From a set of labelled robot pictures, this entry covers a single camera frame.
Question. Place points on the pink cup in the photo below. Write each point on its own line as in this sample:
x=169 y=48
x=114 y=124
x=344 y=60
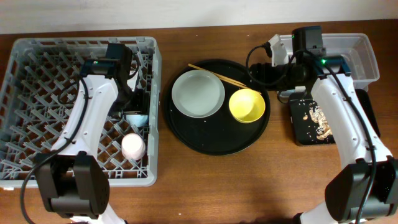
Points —
x=133 y=146

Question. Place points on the grey round plate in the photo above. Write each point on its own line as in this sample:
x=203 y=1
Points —
x=198 y=93

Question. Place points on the black rectangular tray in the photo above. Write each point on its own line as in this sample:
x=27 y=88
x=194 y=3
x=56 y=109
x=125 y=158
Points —
x=304 y=131

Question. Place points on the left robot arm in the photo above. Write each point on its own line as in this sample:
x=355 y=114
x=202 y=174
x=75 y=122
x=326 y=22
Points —
x=70 y=180

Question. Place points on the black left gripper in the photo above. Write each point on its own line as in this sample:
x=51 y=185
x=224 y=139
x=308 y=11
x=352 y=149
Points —
x=137 y=104

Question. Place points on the wooden chopstick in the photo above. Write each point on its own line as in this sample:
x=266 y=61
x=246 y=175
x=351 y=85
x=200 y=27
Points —
x=199 y=68
x=231 y=81

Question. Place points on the round black tray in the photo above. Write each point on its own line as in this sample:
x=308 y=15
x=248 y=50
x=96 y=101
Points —
x=218 y=134

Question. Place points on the grey plastic dishwasher rack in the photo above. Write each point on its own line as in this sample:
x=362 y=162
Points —
x=36 y=101

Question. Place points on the food scraps pile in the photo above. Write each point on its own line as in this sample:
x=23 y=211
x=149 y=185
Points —
x=317 y=116

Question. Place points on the yellow bowl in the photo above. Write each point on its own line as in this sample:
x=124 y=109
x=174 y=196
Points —
x=246 y=105

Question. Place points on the blue cup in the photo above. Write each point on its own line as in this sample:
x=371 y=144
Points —
x=137 y=120

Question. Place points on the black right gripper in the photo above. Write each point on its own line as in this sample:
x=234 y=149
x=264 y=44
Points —
x=266 y=78

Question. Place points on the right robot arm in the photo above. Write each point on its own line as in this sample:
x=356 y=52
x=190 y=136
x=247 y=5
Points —
x=366 y=187

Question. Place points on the clear plastic bin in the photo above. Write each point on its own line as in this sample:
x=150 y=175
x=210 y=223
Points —
x=360 y=56

